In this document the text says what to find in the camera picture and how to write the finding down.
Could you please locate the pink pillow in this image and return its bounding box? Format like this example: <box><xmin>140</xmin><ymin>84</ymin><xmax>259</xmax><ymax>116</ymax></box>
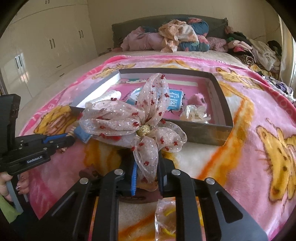
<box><xmin>120</xmin><ymin>27</ymin><xmax>164</xmax><ymax>52</ymax></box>

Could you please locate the cream curtain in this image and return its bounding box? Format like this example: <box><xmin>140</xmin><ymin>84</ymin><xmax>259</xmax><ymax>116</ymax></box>
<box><xmin>279</xmin><ymin>17</ymin><xmax>295</xmax><ymax>89</ymax></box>

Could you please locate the pink cartoon fleece blanket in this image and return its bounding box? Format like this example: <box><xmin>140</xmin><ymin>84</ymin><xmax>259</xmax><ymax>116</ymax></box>
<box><xmin>16</xmin><ymin>52</ymin><xmax>295</xmax><ymax>240</ymax></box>

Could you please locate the blue rectangular jewelry box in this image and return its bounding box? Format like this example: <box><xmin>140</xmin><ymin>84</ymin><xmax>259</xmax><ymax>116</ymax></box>
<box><xmin>74</xmin><ymin>125</ymin><xmax>92</xmax><ymax>144</ymax></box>

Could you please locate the person's left hand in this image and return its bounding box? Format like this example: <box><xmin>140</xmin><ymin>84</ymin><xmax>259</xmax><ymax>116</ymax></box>
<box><xmin>1</xmin><ymin>171</ymin><xmax>30</xmax><ymax>202</ymax></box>

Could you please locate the dark green headboard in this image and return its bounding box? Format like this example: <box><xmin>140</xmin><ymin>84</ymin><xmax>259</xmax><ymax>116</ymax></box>
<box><xmin>111</xmin><ymin>15</ymin><xmax>228</xmax><ymax>48</ymax></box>

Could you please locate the pile of clothes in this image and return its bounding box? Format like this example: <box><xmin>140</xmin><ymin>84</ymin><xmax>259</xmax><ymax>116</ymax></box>
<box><xmin>207</xmin><ymin>26</ymin><xmax>295</xmax><ymax>104</ymax></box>

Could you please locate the shallow grey cardboard box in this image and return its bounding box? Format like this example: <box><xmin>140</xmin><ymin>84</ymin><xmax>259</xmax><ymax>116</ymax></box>
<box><xmin>70</xmin><ymin>68</ymin><xmax>233</xmax><ymax>151</ymax></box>

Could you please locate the dark floral rolled quilt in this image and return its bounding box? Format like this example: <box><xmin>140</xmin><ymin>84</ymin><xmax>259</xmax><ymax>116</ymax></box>
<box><xmin>142</xmin><ymin>17</ymin><xmax>209</xmax><ymax>53</ymax></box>

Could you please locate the pearl accessory in bag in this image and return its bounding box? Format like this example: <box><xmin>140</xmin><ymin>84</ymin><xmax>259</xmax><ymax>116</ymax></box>
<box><xmin>180</xmin><ymin>105</ymin><xmax>211</xmax><ymax>123</ymax></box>

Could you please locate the orange floral crumpled cloth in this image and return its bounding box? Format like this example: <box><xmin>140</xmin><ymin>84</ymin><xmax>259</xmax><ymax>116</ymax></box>
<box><xmin>158</xmin><ymin>20</ymin><xmax>199</xmax><ymax>53</ymax></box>

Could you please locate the pink book in box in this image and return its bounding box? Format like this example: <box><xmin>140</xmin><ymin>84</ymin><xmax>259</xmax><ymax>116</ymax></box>
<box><xmin>111</xmin><ymin>75</ymin><xmax>214</xmax><ymax>124</ymax></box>

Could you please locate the cream wardrobe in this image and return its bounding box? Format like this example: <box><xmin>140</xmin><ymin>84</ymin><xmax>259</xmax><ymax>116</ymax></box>
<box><xmin>1</xmin><ymin>1</ymin><xmax>97</xmax><ymax>104</ymax></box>

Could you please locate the yellow accessory in bag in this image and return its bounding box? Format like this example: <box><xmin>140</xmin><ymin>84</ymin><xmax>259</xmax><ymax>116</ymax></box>
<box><xmin>154</xmin><ymin>198</ymin><xmax>205</xmax><ymax>241</ymax></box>

